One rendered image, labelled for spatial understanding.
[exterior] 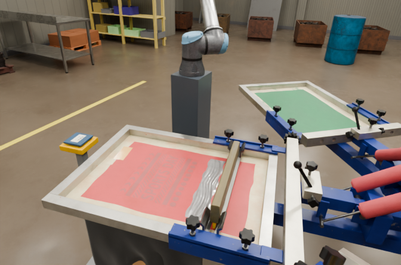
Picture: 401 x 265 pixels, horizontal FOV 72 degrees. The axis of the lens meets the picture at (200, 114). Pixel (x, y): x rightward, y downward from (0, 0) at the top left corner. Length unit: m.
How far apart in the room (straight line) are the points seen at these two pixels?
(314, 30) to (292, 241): 7.90
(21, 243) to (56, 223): 0.24
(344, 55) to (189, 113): 5.78
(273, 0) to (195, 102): 9.89
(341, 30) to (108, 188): 6.39
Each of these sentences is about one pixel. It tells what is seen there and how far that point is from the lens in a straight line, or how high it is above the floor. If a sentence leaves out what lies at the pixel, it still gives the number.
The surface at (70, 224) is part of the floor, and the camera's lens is 2.45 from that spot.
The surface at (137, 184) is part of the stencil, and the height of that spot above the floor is 0.96.
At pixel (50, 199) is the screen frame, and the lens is 1.14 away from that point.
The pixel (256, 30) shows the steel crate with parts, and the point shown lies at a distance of 8.83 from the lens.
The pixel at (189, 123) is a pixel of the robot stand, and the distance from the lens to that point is 1.65.
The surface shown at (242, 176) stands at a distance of 1.20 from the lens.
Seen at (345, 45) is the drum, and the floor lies 0.45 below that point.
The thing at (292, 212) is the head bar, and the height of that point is 1.04.
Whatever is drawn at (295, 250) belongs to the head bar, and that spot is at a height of 1.04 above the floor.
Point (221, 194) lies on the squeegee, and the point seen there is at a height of 1.06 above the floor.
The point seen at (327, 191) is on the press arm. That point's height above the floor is 1.04.
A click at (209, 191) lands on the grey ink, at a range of 1.10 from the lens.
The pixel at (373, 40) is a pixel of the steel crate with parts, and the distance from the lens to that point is 8.57.
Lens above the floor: 1.70
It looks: 26 degrees down
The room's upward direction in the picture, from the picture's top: 2 degrees clockwise
